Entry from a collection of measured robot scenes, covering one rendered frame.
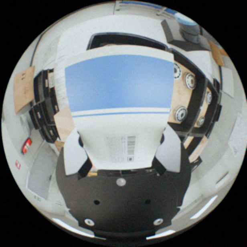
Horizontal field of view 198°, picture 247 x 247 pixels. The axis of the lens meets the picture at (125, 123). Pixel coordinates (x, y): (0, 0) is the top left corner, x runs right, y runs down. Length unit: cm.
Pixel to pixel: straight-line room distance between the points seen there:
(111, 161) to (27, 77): 265
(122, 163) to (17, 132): 259
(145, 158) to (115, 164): 6
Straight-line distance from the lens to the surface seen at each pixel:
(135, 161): 15
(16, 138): 261
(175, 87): 48
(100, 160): 15
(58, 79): 71
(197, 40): 64
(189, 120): 56
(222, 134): 358
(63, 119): 53
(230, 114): 346
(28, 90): 257
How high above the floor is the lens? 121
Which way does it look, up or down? 58 degrees down
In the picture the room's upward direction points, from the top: 175 degrees clockwise
